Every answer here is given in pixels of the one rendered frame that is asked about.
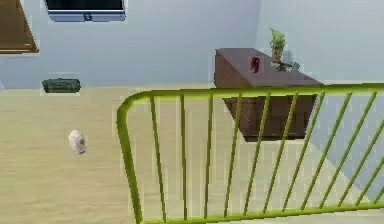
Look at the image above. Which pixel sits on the dark brown wooden cabinet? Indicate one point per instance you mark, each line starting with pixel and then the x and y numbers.
pixel 240 71

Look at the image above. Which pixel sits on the small red object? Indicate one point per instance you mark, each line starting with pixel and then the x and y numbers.
pixel 255 64

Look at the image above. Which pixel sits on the small dark green dish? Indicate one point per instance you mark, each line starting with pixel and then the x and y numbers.
pixel 284 65

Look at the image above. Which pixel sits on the green potted house plant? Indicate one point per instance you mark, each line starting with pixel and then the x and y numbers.
pixel 277 43

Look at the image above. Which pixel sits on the small white lumpy object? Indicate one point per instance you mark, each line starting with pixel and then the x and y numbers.
pixel 77 142

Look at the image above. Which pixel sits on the silver framed television set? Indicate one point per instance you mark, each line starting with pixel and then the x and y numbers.
pixel 86 13

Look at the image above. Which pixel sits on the green slatted bed frame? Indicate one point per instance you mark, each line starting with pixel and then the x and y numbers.
pixel 124 133

